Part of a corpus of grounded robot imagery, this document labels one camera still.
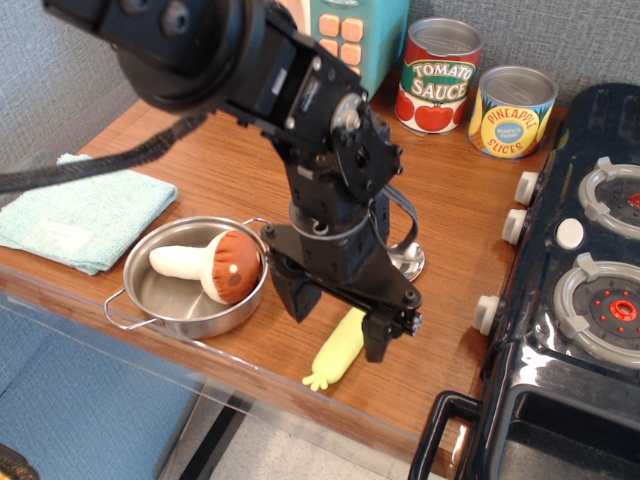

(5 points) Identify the teal toy microwave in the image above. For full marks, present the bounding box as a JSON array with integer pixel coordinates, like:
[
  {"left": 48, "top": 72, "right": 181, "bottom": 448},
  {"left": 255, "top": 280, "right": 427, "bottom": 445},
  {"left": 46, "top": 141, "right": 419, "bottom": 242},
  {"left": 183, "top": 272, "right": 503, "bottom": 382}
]
[{"left": 281, "top": 0, "right": 410, "bottom": 96}]

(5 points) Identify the black toy stove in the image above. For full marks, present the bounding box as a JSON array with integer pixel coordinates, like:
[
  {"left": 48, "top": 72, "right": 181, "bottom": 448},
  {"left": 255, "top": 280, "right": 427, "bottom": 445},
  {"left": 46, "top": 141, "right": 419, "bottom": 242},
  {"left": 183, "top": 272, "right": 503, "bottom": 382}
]
[{"left": 409, "top": 83, "right": 639, "bottom": 479}]

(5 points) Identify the small steel pot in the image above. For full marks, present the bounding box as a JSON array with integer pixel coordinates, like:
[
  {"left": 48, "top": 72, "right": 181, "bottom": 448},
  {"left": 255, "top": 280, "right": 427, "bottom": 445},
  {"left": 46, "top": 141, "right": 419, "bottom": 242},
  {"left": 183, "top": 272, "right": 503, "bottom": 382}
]
[{"left": 103, "top": 216, "right": 268, "bottom": 340}]

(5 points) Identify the tomato sauce can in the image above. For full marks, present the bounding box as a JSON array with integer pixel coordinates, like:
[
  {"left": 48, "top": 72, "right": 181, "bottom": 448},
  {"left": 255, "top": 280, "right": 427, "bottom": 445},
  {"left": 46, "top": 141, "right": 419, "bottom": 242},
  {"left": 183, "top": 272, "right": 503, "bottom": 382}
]
[{"left": 395, "top": 17, "right": 483, "bottom": 134}]

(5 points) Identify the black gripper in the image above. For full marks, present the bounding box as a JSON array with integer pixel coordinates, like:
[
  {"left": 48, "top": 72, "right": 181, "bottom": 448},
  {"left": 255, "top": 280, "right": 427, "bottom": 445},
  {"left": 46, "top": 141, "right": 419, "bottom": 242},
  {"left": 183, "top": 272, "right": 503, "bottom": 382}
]
[{"left": 260, "top": 209, "right": 422, "bottom": 363}]

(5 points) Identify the pineapple slices can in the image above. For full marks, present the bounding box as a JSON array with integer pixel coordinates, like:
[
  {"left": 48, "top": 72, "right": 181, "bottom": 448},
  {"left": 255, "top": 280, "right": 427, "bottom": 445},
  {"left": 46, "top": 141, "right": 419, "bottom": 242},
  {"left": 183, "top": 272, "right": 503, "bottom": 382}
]
[{"left": 468, "top": 65, "right": 558, "bottom": 159}]

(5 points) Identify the plush brown mushroom toy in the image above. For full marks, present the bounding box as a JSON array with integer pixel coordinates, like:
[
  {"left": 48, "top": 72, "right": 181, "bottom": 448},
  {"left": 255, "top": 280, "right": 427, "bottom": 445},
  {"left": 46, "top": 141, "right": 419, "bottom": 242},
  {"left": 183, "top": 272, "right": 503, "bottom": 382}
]
[{"left": 149, "top": 230, "right": 261, "bottom": 305}]

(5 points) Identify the black braided cable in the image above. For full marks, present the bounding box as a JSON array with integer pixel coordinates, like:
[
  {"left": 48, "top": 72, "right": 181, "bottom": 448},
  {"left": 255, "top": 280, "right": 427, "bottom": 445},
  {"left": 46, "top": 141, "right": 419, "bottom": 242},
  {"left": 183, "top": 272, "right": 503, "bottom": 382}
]
[{"left": 0, "top": 112, "right": 209, "bottom": 196}]

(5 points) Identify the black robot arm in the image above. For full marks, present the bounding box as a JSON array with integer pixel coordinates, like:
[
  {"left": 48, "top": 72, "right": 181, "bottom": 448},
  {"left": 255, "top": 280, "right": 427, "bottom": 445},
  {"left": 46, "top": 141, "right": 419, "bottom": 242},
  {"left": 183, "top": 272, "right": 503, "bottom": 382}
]
[{"left": 45, "top": 1, "right": 422, "bottom": 362}]

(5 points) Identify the light teal folded cloth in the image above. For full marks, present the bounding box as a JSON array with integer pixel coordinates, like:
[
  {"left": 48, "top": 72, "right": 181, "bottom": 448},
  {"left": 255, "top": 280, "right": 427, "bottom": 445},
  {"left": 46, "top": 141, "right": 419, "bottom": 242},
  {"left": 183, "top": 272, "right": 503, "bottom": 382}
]
[{"left": 1, "top": 170, "right": 178, "bottom": 275}]

